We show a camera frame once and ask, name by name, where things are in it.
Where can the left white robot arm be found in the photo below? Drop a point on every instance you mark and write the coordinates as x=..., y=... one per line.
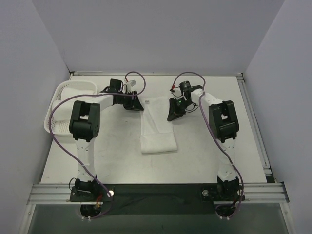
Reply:
x=85, y=125

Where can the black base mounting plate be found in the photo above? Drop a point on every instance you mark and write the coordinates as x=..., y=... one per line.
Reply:
x=158, y=199

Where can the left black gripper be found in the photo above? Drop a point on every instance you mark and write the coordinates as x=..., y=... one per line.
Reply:
x=131, y=103

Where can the white perforated plastic basket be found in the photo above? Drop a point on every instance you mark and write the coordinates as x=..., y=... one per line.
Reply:
x=61, y=128

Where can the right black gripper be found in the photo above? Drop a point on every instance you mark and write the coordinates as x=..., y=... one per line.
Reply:
x=177, y=107

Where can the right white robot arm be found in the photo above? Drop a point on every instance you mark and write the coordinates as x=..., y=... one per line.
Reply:
x=221, y=120

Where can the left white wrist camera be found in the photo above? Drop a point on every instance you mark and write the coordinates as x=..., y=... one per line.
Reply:
x=128, y=85

